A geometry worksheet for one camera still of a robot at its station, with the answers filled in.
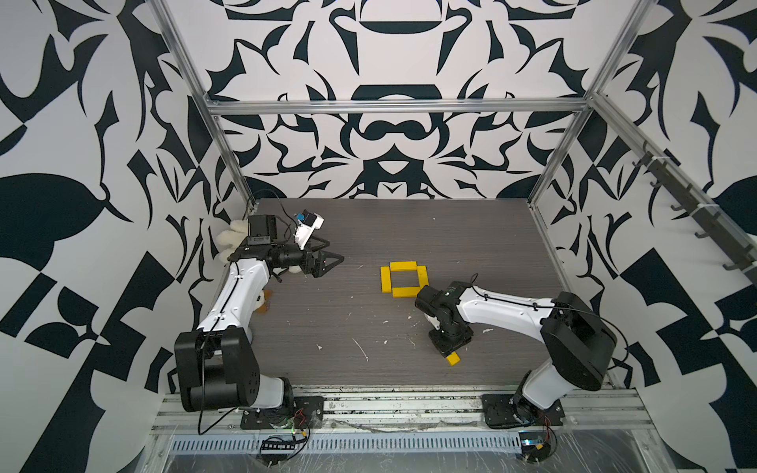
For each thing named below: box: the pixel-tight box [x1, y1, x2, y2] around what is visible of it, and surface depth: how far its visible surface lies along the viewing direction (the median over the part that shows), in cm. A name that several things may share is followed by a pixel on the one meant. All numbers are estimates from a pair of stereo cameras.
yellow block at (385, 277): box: [380, 266, 392, 294], surface depth 99 cm
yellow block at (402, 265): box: [389, 261, 417, 272], surface depth 101 cm
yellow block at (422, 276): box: [416, 265, 430, 290], surface depth 101 cm
